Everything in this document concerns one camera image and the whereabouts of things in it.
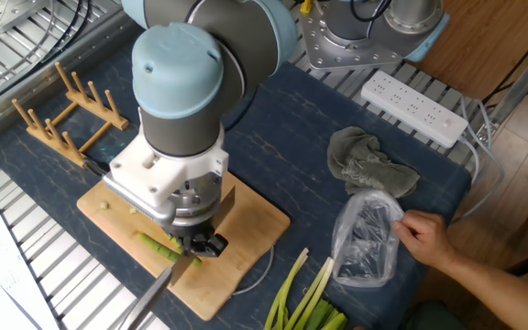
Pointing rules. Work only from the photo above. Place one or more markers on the dark blue marbled mat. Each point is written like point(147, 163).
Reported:
point(291, 137)

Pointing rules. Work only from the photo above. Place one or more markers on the green trousers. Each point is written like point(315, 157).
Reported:
point(433, 316)

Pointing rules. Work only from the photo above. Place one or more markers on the white power strip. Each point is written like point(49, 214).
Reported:
point(410, 107)

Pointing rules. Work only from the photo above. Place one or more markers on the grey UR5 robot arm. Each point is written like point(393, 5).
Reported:
point(177, 91)

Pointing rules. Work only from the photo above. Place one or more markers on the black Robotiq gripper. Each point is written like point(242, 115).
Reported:
point(197, 230)

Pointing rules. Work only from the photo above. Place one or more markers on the wooden cutting board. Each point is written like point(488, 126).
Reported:
point(255, 224)

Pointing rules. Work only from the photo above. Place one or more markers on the green scallion leaves bundle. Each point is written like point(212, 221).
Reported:
point(321, 316)

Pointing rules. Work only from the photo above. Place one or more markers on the person's right hand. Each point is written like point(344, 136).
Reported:
point(424, 238)

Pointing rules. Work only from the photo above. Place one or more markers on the clear plastic bag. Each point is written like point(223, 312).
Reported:
point(365, 238)

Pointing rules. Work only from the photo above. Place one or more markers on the single scallion stalk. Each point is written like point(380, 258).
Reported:
point(154, 244)

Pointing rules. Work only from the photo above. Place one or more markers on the yellow plug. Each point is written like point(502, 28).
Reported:
point(306, 5)

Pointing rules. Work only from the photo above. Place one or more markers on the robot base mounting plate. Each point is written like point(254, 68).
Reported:
point(337, 52)

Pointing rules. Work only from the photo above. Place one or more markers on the wooden dish rack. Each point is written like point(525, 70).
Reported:
point(69, 153)

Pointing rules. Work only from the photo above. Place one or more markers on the steel cleaver knife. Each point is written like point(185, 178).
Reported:
point(147, 298)

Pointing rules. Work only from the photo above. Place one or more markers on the grey-green rag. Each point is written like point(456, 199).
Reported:
point(365, 160)

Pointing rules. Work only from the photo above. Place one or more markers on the person's right forearm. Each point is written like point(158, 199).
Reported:
point(507, 293)

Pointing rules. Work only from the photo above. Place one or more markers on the aluminium extrusion post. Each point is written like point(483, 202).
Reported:
point(520, 87)

